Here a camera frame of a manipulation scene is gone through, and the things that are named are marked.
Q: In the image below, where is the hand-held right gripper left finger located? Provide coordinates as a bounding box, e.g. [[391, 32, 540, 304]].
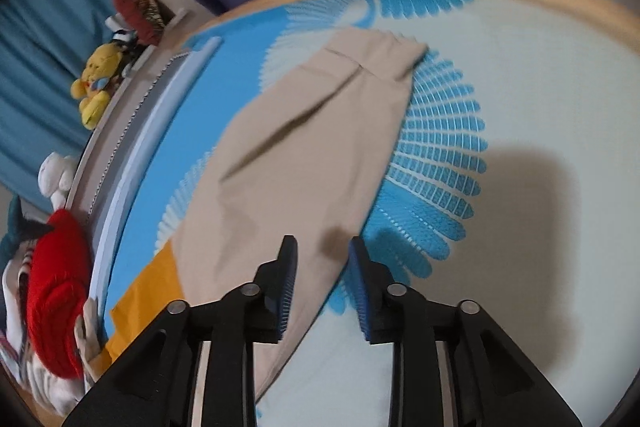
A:
[[62, 235, 299, 427]]

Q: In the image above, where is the red knitted garment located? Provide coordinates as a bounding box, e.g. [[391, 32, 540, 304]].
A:
[[26, 208, 94, 380]]

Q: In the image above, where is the beige shirt with orange sleeves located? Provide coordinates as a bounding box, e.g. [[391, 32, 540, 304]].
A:
[[102, 27, 430, 405]]

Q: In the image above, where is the blue patterned bed sheet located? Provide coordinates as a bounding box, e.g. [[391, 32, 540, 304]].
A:
[[90, 0, 640, 427]]

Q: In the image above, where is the black and white striped plush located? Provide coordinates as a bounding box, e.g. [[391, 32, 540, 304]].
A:
[[106, 14, 147, 72]]

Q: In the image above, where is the grey bed headboard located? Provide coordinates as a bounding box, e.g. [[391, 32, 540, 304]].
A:
[[65, 51, 192, 228]]

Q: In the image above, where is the white plush toy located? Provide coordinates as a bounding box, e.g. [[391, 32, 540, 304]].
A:
[[37, 152, 82, 214]]

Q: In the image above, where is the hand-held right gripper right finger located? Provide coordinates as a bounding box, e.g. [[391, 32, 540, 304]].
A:
[[348, 235, 584, 427]]

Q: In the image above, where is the white folded blanket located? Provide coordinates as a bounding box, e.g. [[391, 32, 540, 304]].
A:
[[0, 257, 103, 413]]

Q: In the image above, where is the yellow plush bear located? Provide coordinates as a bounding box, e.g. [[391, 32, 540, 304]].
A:
[[70, 43, 126, 130]]

